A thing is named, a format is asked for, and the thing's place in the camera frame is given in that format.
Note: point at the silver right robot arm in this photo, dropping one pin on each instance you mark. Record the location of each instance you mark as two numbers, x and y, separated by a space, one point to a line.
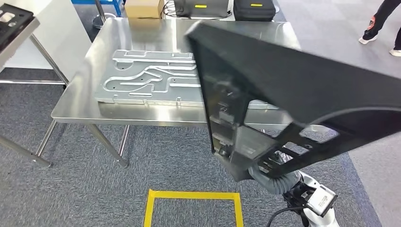
275 185

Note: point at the chrome stanchion post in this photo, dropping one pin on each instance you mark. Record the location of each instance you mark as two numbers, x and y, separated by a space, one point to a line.
105 22

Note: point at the black camera bracket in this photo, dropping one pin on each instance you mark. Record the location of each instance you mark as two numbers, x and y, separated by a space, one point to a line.
297 194

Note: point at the black equipment case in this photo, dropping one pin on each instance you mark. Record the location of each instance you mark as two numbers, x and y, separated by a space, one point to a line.
253 12
203 11

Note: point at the blue metal frame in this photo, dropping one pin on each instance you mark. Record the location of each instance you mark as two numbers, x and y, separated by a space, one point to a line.
117 7

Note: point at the brown cardboard box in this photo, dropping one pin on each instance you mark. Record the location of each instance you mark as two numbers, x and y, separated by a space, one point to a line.
144 8

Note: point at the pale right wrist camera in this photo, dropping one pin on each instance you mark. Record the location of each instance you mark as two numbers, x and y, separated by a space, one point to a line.
322 200

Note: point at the person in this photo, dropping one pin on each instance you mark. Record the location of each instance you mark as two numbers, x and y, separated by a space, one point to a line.
380 15

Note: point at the white box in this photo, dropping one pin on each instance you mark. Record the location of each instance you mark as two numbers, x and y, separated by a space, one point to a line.
62 31

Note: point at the stamped aluminium panel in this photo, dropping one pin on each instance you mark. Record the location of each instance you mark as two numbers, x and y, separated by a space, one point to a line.
141 91

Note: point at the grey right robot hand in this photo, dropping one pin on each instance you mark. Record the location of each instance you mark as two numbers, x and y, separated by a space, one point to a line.
282 156

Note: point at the stainless steel table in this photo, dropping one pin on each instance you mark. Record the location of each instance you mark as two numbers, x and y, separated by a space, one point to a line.
18 47

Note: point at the stainless steel workbench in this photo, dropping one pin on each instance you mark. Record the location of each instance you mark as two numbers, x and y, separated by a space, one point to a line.
141 117

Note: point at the black plastic bumper bracket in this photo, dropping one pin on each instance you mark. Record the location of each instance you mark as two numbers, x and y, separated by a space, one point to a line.
22 31
297 78

